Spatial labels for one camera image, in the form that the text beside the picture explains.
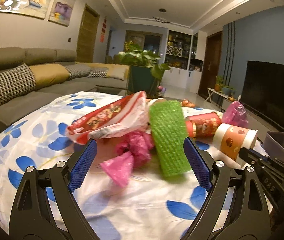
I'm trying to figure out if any red instant noodle cup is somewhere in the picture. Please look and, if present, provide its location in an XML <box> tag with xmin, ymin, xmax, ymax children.
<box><xmin>185</xmin><ymin>112</ymin><xmax>222</xmax><ymax>138</ymax></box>

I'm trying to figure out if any red wall hanging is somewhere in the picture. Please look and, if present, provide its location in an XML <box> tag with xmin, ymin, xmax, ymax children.
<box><xmin>99</xmin><ymin>17</ymin><xmax>107</xmax><ymax>43</ymax></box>

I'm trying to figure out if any orange fruit plate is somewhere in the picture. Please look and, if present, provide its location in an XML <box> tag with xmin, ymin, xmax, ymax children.
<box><xmin>181</xmin><ymin>99</ymin><xmax>196</xmax><ymax>108</ymax></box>

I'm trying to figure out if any paper cup with brown print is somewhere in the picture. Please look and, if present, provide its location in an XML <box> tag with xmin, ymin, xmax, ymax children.
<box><xmin>213</xmin><ymin>124</ymin><xmax>258</xmax><ymax>166</ymax></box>

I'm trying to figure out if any small potted plant orange pot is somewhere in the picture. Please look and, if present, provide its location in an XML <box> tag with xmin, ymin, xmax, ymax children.
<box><xmin>214</xmin><ymin>76</ymin><xmax>224</xmax><ymax>92</ymax></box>

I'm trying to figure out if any yellow flower bouquet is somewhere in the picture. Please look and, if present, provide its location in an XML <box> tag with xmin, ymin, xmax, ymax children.
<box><xmin>123</xmin><ymin>40</ymin><xmax>135</xmax><ymax>52</ymax></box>

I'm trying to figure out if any purple trash bin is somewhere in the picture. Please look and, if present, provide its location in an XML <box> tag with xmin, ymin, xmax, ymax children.
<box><xmin>262</xmin><ymin>132</ymin><xmax>284</xmax><ymax>162</ymax></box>

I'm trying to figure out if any small pink plastic bag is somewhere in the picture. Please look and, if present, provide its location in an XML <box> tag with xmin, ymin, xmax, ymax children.
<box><xmin>100</xmin><ymin>131</ymin><xmax>154</xmax><ymax>187</ymax></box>

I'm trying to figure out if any large pink plastic bag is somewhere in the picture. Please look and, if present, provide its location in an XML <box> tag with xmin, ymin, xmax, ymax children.
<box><xmin>221</xmin><ymin>101</ymin><xmax>249</xmax><ymax>128</ymax></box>

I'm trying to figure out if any mustard yellow cushion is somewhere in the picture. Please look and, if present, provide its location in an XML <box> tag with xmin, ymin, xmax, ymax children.
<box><xmin>30</xmin><ymin>63</ymin><xmax>70</xmax><ymax>90</ymax></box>

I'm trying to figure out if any white display cabinet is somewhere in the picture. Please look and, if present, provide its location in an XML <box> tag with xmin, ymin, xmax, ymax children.
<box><xmin>162</xmin><ymin>30</ymin><xmax>207</xmax><ymax>93</ymax></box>

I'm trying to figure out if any houndstooth cushion far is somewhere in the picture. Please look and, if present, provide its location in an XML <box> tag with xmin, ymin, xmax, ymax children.
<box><xmin>65</xmin><ymin>64</ymin><xmax>91</xmax><ymax>80</ymax></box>

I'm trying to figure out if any blue pot plant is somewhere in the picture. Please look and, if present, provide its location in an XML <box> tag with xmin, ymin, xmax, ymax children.
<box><xmin>221</xmin><ymin>85</ymin><xmax>235</xmax><ymax>96</ymax></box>

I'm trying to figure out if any small white side table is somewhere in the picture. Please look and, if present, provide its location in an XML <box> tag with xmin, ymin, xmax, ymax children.
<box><xmin>205</xmin><ymin>87</ymin><xmax>231</xmax><ymax>103</ymax></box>

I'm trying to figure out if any large black television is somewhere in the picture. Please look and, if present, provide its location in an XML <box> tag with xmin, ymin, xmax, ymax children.
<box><xmin>240</xmin><ymin>61</ymin><xmax>284</xmax><ymax>132</ymax></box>

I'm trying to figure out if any ceiling lamp fixture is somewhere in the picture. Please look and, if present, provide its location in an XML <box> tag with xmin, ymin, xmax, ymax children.
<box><xmin>153</xmin><ymin>16</ymin><xmax>170</xmax><ymax>23</ymax></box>

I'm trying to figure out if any wooden door left wall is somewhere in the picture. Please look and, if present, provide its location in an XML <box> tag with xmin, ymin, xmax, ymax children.
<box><xmin>76</xmin><ymin>4</ymin><xmax>99</xmax><ymax>62</ymax></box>

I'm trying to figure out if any houndstooth cushion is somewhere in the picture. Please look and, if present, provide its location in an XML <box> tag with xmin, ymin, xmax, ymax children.
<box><xmin>65</xmin><ymin>64</ymin><xmax>91</xmax><ymax>80</ymax></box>
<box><xmin>0</xmin><ymin>64</ymin><xmax>35</xmax><ymax>106</ymax></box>

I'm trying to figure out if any green foam net sleeve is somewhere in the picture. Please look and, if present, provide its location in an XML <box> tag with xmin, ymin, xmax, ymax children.
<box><xmin>149</xmin><ymin>100</ymin><xmax>191</xmax><ymax>177</ymax></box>

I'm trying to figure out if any blue floral white tablecloth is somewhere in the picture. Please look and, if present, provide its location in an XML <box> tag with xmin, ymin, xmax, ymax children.
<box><xmin>0</xmin><ymin>92</ymin><xmax>207</xmax><ymax>239</ymax></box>

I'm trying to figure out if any dark wooden door right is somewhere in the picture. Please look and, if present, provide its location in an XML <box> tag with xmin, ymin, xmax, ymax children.
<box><xmin>198</xmin><ymin>31</ymin><xmax>222</xmax><ymax>99</ymax></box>

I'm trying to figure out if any houndstooth cushion near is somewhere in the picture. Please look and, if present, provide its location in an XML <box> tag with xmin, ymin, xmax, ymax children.
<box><xmin>0</xmin><ymin>64</ymin><xmax>35</xmax><ymax>106</ymax></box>

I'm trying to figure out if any grey sectional sofa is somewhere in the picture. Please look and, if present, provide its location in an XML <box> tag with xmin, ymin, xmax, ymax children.
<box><xmin>0</xmin><ymin>47</ymin><xmax>129</xmax><ymax>132</ymax></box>

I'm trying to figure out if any purple abstract wall painting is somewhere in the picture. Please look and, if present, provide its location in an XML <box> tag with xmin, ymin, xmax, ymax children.
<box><xmin>49</xmin><ymin>0</ymin><xmax>76</xmax><ymax>27</ymax></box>

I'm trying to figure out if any green potted plant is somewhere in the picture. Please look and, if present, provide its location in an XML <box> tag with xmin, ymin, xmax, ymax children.
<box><xmin>118</xmin><ymin>44</ymin><xmax>171</xmax><ymax>99</ymax></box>

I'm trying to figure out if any red white snack bag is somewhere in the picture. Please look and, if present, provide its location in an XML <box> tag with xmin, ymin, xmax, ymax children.
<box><xmin>65</xmin><ymin>91</ymin><xmax>149</xmax><ymax>145</ymax></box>

